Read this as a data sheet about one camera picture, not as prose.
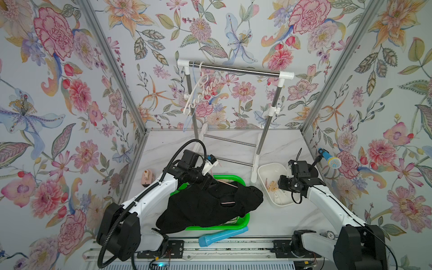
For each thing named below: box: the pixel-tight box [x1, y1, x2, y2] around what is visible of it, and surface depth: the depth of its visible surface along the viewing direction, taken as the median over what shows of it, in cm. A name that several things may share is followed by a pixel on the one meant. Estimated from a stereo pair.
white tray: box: [257, 162, 298, 207], surface depth 96 cm
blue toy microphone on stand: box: [309, 147, 342, 170], surface depth 78 cm
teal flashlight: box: [198, 226, 249, 247], surface depth 77 cm
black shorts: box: [155, 181, 264, 234], surface depth 73 cm
